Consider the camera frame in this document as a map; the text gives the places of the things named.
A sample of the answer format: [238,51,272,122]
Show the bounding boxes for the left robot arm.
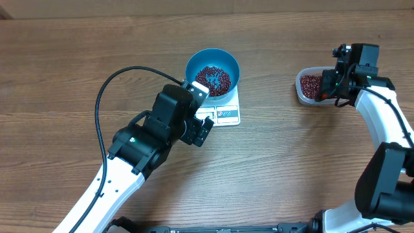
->
[55,82,213,232]

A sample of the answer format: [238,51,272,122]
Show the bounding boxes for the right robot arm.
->
[309,43,413,232]

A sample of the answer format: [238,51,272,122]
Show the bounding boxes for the white kitchen scale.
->
[195,86,241,127]

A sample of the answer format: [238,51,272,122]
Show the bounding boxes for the red beans in bowl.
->
[195,66,232,97]

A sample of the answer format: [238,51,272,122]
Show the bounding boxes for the blue bowl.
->
[185,48,241,99]

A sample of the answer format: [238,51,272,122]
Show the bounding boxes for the clear plastic container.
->
[294,66,337,107]

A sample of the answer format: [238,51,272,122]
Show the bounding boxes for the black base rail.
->
[103,217,312,233]

